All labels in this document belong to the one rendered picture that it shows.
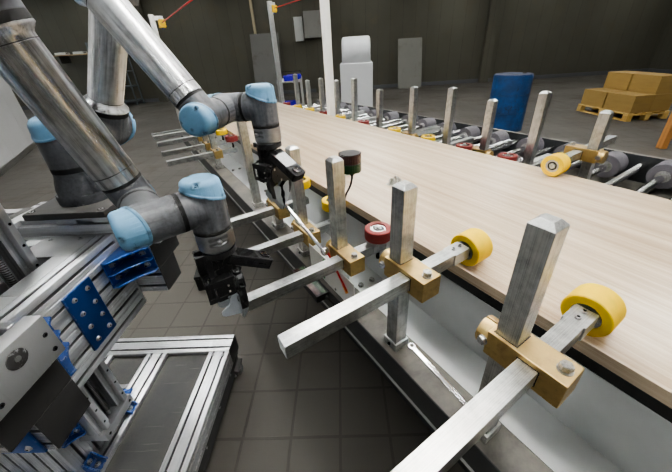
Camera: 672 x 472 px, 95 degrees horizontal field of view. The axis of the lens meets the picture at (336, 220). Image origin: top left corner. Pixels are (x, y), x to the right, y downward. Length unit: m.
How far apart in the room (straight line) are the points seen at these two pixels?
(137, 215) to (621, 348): 0.85
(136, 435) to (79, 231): 0.77
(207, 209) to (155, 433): 1.03
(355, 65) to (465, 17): 6.26
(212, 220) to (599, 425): 0.87
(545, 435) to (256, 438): 1.07
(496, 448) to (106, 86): 1.25
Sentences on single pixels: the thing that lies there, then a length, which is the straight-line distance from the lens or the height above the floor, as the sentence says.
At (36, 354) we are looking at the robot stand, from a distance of 0.78.
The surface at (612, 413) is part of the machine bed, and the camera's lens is 0.87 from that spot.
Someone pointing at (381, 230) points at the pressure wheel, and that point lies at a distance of 0.91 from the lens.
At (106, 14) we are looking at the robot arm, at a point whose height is 1.46.
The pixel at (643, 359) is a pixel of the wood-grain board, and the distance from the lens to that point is 0.75.
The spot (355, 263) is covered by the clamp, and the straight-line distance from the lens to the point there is 0.85.
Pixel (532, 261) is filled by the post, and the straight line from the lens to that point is 0.48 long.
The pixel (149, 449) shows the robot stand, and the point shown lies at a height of 0.21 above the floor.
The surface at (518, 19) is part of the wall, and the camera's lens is 13.19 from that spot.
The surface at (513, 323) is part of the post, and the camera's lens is 0.55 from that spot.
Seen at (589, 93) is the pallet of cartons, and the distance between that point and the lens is 7.89.
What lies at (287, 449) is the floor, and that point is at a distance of 1.53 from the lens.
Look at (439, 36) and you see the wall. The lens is 12.29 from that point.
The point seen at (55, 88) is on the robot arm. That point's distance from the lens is 0.68.
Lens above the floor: 1.38
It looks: 29 degrees down
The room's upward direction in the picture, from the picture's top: 4 degrees counter-clockwise
